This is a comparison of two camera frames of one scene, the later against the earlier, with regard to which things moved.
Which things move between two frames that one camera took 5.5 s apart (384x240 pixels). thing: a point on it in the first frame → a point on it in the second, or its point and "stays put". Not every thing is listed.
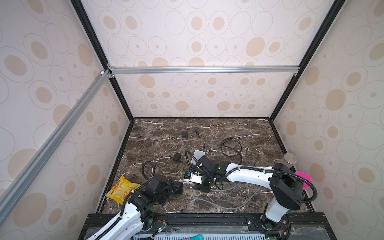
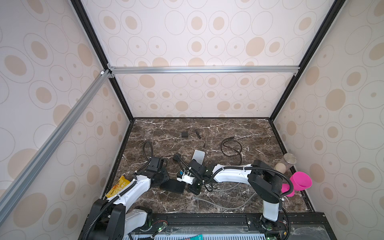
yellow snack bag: [119, 192] stays put
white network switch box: [198, 155] stays put
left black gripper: [170, 190] → [166, 177]
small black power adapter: [177, 156] stays put
